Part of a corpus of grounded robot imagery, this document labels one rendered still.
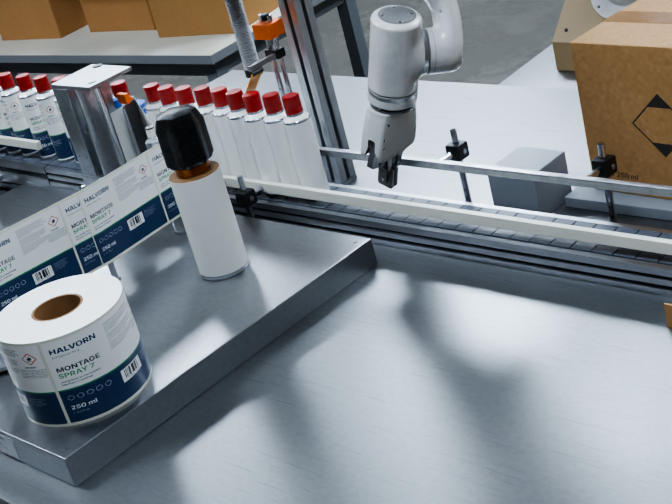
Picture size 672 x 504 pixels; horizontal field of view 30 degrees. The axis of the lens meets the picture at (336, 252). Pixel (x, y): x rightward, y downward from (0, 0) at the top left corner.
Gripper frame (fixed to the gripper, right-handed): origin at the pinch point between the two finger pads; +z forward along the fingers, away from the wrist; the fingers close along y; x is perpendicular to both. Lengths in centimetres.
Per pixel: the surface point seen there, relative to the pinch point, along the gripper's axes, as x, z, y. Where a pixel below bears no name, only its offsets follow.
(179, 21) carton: -165, 72, -99
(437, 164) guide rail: 8.2, -4.5, -3.1
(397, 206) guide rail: 5.7, 1.7, 4.2
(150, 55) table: -162, 77, -83
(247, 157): -32.6, 10.6, 2.4
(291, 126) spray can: -20.9, -1.9, 2.4
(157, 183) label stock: -35.3, 7.1, 23.1
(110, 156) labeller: -62, 19, 13
